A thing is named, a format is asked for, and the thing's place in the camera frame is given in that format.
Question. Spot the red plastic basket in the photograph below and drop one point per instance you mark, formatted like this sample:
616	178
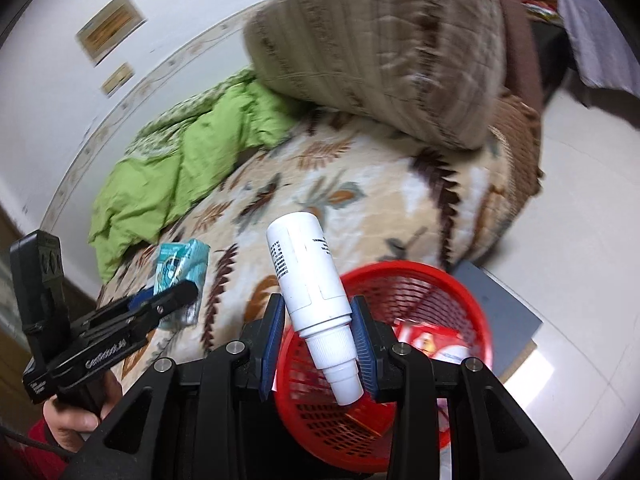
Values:
425	290

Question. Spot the white plastic bottle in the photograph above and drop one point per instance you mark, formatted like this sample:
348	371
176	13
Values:
310	280

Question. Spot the grey floor board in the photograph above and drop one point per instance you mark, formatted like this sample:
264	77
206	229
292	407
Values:
500	310

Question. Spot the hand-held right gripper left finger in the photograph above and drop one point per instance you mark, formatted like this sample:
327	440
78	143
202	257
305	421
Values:
270	350

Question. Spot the person's left hand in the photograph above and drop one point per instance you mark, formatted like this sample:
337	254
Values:
75	427

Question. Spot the wall switch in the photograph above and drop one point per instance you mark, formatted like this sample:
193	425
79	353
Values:
118	79

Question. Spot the green duvet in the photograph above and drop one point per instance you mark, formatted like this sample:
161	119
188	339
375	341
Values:
165	175

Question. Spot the person's left forearm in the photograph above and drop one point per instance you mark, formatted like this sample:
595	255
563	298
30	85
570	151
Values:
42	462

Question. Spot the white cloth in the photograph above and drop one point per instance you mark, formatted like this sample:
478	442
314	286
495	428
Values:
600	35

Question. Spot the padded headboard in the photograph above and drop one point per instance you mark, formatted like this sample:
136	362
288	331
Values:
520	60

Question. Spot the teal tissue pack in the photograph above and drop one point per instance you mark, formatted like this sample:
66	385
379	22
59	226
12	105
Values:
180	265

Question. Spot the small framed picture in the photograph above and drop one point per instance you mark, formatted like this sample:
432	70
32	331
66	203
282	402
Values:
110	27

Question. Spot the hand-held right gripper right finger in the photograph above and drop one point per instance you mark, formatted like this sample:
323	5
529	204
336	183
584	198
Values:
365	355

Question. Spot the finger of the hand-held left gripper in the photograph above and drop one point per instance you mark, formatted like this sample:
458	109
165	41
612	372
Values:
140	300
170	302

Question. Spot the dark side table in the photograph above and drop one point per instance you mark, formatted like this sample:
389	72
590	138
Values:
550	55

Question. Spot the striped brown pillow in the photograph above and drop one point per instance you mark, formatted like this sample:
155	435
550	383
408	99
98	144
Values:
375	50

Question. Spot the red white wrapper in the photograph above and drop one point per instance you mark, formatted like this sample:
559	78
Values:
430	337

